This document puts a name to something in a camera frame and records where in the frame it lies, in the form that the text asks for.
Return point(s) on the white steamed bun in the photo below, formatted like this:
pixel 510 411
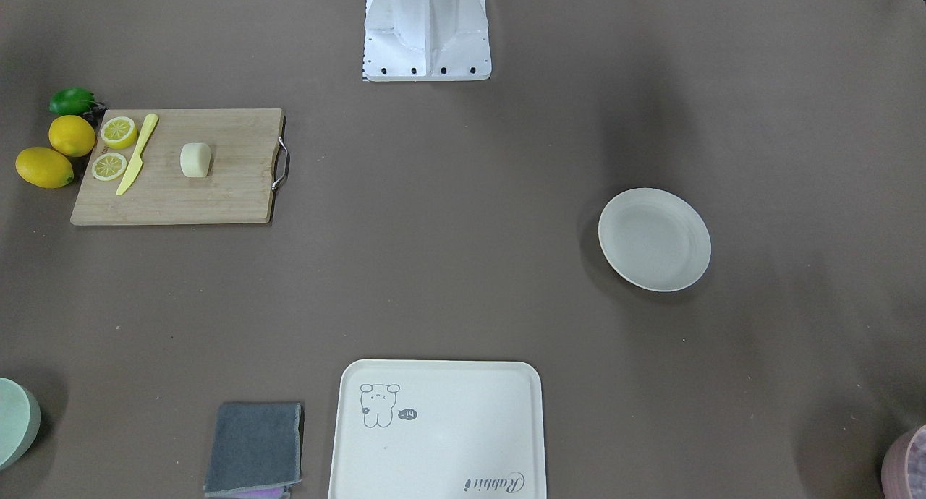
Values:
pixel 195 159

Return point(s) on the cream rabbit serving tray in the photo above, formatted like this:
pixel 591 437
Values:
pixel 439 429

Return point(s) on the round cream plate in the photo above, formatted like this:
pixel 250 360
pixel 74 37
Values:
pixel 654 240

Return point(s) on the bamboo cutting board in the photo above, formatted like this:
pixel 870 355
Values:
pixel 238 189

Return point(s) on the grey folded cloth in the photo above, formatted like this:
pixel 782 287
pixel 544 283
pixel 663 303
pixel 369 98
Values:
pixel 256 450

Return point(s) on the yellow plastic knife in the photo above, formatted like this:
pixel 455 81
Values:
pixel 135 164

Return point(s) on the upper lemon half slice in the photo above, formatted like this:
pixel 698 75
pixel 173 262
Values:
pixel 119 133

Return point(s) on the lemon half slice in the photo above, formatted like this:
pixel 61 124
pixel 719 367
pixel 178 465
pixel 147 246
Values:
pixel 108 166
pixel 119 133

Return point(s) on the lower lemon half slice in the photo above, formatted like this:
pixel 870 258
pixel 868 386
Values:
pixel 108 166

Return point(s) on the whole yellow lemon near lime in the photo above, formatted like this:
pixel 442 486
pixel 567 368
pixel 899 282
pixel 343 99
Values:
pixel 72 136

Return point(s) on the green lime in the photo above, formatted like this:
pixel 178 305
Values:
pixel 72 102

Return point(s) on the whole yellow lemon outer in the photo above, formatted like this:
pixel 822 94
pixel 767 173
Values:
pixel 44 167

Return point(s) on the mint green bowl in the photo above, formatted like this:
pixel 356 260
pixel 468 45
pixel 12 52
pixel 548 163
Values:
pixel 20 421

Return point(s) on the pink bowl with ice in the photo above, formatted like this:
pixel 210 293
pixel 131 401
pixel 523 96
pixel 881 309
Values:
pixel 903 467

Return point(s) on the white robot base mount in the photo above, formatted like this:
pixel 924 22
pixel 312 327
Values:
pixel 426 41

